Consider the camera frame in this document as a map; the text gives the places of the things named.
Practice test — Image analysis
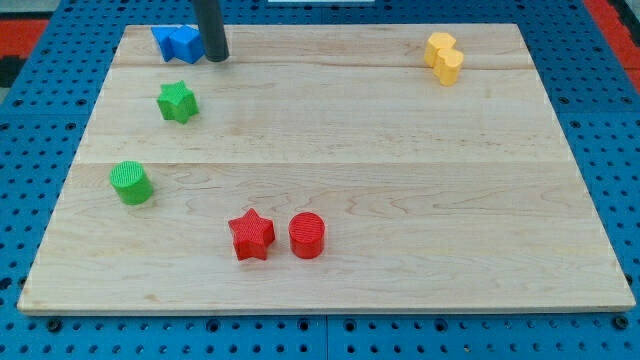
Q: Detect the red star block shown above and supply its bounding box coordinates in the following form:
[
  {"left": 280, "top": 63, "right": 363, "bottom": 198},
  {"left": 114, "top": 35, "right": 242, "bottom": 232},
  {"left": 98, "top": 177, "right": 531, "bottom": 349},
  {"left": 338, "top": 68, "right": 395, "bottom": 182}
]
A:
[{"left": 228, "top": 208, "right": 275, "bottom": 261}]

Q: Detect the green star block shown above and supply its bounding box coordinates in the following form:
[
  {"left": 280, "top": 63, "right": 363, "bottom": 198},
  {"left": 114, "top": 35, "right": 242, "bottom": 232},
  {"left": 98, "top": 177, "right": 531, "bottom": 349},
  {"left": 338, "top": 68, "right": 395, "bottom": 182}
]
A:
[{"left": 156, "top": 80, "right": 199, "bottom": 124}]

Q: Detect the yellow heart block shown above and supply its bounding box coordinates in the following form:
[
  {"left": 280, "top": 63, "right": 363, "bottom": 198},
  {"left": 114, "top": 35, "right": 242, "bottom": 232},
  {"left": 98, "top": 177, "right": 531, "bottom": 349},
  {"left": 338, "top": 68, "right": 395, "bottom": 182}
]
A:
[{"left": 424, "top": 32, "right": 464, "bottom": 86}]

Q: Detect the green cylinder block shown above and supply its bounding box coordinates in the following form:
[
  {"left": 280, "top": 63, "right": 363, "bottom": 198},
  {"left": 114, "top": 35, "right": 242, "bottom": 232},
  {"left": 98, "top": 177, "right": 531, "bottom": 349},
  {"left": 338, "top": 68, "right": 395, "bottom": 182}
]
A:
[{"left": 109, "top": 160, "right": 153, "bottom": 205}]

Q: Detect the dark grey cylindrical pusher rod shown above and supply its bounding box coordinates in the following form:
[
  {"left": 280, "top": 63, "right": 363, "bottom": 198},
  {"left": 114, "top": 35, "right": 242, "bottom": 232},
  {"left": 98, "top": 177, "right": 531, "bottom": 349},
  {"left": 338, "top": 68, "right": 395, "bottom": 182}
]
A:
[{"left": 192, "top": 0, "right": 229, "bottom": 62}]

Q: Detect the red cylinder block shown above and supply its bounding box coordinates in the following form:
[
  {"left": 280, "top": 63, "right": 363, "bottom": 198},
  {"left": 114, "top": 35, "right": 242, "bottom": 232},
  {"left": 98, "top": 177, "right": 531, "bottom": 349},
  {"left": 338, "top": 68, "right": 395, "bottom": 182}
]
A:
[{"left": 288, "top": 212, "right": 325, "bottom": 259}]

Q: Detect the blue cube block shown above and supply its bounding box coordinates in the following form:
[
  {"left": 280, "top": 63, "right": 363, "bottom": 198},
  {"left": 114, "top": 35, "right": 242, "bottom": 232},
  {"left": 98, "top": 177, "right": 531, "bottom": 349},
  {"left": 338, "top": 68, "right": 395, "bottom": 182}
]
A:
[{"left": 169, "top": 25, "right": 204, "bottom": 64}]

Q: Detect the blue flat shape block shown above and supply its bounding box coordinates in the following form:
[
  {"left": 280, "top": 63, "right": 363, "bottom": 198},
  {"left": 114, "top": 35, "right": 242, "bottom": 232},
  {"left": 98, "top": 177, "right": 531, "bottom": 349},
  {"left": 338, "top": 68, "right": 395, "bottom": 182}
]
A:
[{"left": 151, "top": 26, "right": 177, "bottom": 62}]

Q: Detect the light wooden board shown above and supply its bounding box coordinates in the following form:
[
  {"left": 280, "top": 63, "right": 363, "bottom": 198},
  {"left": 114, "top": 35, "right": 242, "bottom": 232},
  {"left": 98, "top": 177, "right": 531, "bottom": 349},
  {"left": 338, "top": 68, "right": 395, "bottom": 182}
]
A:
[{"left": 18, "top": 23, "right": 636, "bottom": 316}]

